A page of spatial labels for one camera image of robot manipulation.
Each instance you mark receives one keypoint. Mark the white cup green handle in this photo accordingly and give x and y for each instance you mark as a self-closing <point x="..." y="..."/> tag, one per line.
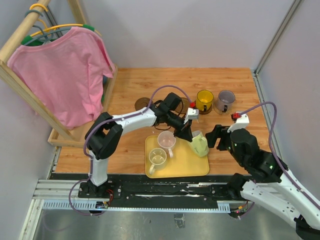
<point x="199" y="144"/>

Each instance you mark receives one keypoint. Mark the large brown wooden coaster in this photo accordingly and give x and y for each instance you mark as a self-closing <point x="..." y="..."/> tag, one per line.
<point x="141" y="103"/>

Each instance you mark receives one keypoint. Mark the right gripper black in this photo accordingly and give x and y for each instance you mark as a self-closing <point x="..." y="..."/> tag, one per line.
<point x="212" y="136"/>

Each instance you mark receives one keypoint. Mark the green garment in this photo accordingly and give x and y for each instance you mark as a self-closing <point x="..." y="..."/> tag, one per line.
<point x="37" y="40"/>

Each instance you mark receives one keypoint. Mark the pink cup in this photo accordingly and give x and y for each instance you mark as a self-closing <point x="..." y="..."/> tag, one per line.
<point x="167" y="141"/>

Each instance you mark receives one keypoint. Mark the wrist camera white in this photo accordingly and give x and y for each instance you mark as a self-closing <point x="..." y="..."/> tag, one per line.
<point x="191" y="114"/>
<point x="240" y="121"/>

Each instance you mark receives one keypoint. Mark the woven rattan coaster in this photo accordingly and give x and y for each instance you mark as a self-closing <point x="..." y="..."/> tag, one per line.
<point x="223" y="109"/>

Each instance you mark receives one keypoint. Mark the purple translucent cup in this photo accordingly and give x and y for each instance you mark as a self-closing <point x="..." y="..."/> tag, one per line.
<point x="226" y="97"/>

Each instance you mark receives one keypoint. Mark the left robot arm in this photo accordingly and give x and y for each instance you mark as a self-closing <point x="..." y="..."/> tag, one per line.
<point x="103" y="137"/>

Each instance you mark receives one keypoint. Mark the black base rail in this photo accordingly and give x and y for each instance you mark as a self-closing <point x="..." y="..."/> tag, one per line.
<point x="137" y="191"/>

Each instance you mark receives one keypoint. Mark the yellow hanger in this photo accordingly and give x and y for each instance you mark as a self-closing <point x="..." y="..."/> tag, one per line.
<point x="79" y="16"/>

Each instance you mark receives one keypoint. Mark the yellow translucent cup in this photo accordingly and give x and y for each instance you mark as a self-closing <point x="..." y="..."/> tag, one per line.
<point x="203" y="97"/>

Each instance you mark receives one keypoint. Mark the pink t-shirt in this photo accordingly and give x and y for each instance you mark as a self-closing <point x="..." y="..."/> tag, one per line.
<point x="66" y="75"/>

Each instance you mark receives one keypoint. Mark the cream cup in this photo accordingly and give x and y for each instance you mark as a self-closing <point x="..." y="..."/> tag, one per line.
<point x="158" y="160"/>

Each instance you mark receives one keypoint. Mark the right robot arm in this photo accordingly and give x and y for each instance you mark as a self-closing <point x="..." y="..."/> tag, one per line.
<point x="272" y="185"/>

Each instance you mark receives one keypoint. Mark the yellow plastic tray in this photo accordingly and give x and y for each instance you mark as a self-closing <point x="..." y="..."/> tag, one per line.
<point x="184" y="163"/>

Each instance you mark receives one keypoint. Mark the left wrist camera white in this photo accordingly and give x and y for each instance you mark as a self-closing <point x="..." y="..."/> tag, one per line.
<point x="191" y="114"/>

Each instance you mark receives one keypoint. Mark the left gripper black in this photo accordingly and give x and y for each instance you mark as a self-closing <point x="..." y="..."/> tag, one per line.
<point x="185" y="132"/>

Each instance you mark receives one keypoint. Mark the aluminium frame post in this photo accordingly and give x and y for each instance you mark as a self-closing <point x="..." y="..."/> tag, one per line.
<point x="293" y="9"/>

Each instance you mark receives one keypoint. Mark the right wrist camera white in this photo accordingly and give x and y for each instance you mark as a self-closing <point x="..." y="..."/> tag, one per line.
<point x="240" y="121"/>

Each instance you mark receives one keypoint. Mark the grey hanger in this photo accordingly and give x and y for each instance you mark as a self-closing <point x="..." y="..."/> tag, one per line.
<point x="47" y="34"/>

